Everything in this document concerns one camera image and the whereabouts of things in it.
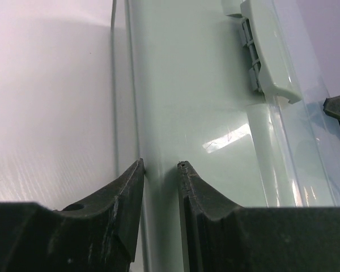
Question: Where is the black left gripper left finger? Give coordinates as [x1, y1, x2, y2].
[0, 159, 145, 271]

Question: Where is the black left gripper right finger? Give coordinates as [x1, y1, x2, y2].
[177, 161, 340, 271]

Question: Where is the green plastic tool box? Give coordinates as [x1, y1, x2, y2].
[111, 1, 340, 271]

